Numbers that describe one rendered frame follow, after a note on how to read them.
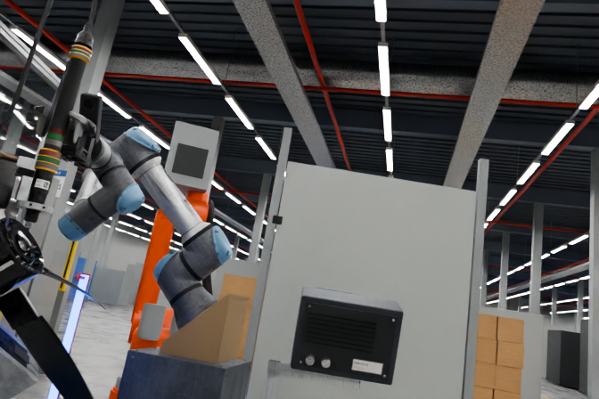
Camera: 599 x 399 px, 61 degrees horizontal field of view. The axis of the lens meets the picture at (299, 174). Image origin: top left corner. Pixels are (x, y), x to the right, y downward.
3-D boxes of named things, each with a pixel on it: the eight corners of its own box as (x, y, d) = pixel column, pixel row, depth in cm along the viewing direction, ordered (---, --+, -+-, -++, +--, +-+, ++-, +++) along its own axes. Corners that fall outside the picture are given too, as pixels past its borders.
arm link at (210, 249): (204, 278, 172) (110, 150, 174) (240, 251, 173) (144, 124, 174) (197, 284, 160) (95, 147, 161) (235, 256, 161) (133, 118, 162)
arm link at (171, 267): (177, 305, 170) (158, 272, 174) (209, 280, 170) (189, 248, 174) (162, 305, 159) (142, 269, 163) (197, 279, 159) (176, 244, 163)
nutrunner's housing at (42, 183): (20, 219, 100) (83, 15, 111) (18, 220, 103) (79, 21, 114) (42, 223, 102) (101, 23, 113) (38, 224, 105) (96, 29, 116)
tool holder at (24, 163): (5, 202, 97) (20, 153, 99) (1, 204, 103) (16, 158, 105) (54, 213, 102) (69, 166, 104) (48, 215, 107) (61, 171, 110)
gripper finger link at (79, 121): (77, 138, 103) (82, 149, 112) (86, 111, 105) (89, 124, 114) (61, 134, 103) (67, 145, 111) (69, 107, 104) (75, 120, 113)
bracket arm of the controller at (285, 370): (266, 372, 128) (268, 360, 129) (266, 371, 131) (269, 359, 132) (359, 388, 128) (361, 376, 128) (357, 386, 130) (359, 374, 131)
